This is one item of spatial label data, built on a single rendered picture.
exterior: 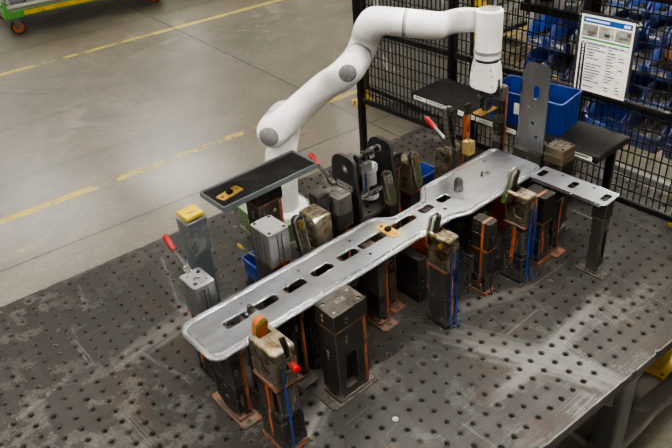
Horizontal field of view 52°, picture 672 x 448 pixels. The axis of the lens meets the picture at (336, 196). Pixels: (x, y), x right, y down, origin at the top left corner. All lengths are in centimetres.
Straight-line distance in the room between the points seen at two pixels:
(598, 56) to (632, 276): 80
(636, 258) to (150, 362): 170
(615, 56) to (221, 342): 170
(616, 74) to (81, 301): 208
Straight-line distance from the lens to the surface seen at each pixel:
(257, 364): 179
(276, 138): 244
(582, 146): 264
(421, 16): 223
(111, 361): 235
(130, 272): 270
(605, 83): 273
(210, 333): 188
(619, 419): 248
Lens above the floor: 223
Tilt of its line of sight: 32 degrees down
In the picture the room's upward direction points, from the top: 5 degrees counter-clockwise
